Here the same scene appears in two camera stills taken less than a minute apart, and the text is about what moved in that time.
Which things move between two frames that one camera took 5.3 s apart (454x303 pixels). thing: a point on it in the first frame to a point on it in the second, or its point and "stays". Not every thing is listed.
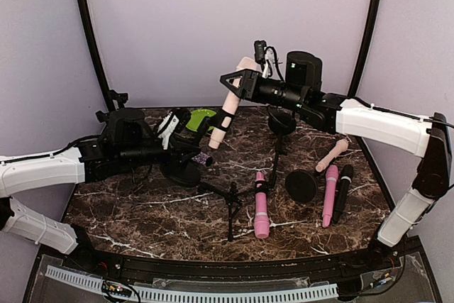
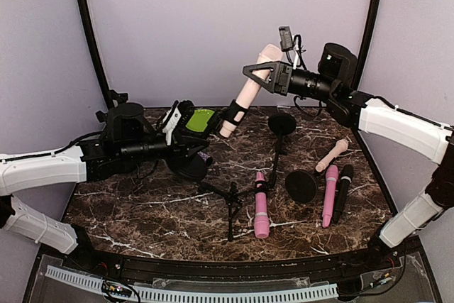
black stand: (102, 117) stays
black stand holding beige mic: (181, 170) to (193, 167)
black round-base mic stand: (118, 98) stays
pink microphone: (332, 173) stays
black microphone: (342, 192) stays
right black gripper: (248, 76) to (282, 86)
